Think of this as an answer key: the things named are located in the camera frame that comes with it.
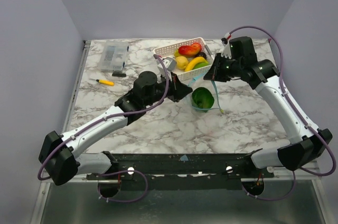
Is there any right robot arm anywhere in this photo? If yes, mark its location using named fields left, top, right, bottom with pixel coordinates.
left=203, top=36, right=333, bottom=178

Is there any green toy leek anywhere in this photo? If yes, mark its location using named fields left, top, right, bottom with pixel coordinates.
left=191, top=87, right=214, bottom=112

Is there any white perforated plastic basket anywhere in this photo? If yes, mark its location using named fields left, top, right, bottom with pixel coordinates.
left=153, top=37, right=213, bottom=81

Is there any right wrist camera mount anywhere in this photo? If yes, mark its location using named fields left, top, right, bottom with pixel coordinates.
left=221, top=35, right=232, bottom=59

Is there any small black comb part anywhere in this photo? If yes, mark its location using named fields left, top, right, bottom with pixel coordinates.
left=111, top=71, right=126, bottom=78

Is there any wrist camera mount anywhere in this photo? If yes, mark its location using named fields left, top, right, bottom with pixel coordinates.
left=221, top=35, right=232, bottom=59
left=155, top=57, right=176, bottom=78

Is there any clear plastic parts box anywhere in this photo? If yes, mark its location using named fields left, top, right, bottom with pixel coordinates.
left=98, top=40, right=129, bottom=72

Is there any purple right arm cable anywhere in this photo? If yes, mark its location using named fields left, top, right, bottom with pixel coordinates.
left=224, top=25, right=336, bottom=201

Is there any green toy starfruit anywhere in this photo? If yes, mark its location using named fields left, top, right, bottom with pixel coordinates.
left=193, top=62, right=209, bottom=70

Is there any black metal base rail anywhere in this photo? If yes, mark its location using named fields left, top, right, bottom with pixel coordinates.
left=87, top=154, right=274, bottom=191

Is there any yellow toy lemon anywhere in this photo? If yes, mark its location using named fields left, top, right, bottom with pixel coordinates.
left=175, top=56, right=189, bottom=70

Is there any clear zip top bag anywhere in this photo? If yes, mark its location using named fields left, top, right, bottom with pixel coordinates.
left=184, top=73, right=225, bottom=115

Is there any red orange toy mango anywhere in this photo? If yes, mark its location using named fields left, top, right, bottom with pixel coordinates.
left=178, top=42, right=202, bottom=58

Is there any dark purple toy eggplant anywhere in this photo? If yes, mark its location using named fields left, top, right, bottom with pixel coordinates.
left=195, top=52, right=207, bottom=60

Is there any yellow handled screwdriver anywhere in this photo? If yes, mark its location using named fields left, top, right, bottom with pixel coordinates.
left=90, top=78, right=115, bottom=87

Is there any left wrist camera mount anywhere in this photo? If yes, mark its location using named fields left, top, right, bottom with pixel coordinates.
left=155, top=57, right=176, bottom=78

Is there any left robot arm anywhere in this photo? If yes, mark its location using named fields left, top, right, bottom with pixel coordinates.
left=39, top=71, right=192, bottom=185

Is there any yellow toy banana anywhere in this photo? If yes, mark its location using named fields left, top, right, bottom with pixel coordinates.
left=184, top=57, right=208, bottom=72

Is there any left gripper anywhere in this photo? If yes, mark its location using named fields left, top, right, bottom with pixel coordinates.
left=145, top=72, right=193, bottom=107

